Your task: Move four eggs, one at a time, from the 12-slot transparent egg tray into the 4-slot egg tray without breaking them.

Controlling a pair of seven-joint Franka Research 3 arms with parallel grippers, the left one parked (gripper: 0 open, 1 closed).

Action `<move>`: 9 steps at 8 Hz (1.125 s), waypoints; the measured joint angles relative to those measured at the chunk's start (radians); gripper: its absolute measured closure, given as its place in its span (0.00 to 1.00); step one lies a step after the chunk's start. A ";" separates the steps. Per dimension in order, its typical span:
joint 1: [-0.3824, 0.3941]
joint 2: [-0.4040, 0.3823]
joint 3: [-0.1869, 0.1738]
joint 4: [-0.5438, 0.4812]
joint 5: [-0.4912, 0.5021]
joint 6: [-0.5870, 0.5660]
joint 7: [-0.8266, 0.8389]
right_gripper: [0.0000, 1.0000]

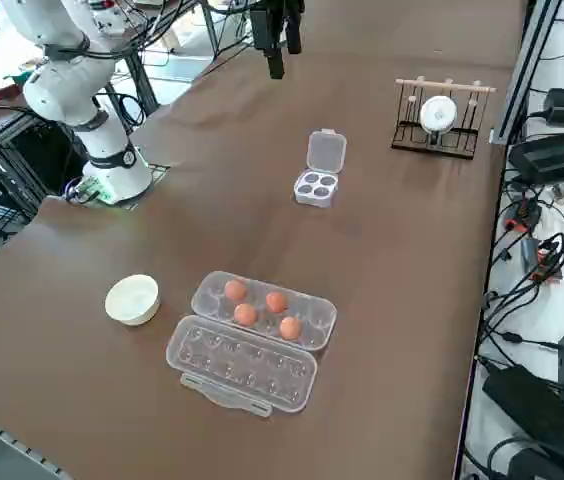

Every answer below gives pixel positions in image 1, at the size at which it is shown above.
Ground black wire cup rack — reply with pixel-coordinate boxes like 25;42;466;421
390;77;497;162

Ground aluminium rail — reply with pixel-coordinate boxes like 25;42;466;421
0;404;71;480

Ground aluminium frame post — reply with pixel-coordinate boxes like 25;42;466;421
492;0;563;145

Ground brown egg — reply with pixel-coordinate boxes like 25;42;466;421
278;316;303;341
224;278;248;301
265;291;289;315
233;302;259;327

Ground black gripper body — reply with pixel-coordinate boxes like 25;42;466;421
260;0;307;16

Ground transparent twelve-slot egg tray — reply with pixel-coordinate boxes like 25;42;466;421
165;269;339;419

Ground red black connector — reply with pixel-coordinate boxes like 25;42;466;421
504;197;543;232
526;234;564;284

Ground cream white bowl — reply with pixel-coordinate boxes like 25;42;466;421
104;273;162;327

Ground large black power adapter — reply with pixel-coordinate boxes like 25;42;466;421
481;363;564;464

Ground clear four-slot egg tray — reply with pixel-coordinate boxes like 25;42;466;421
292;128;349;210

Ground ridged black power adapter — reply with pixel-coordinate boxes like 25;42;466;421
508;125;564;185

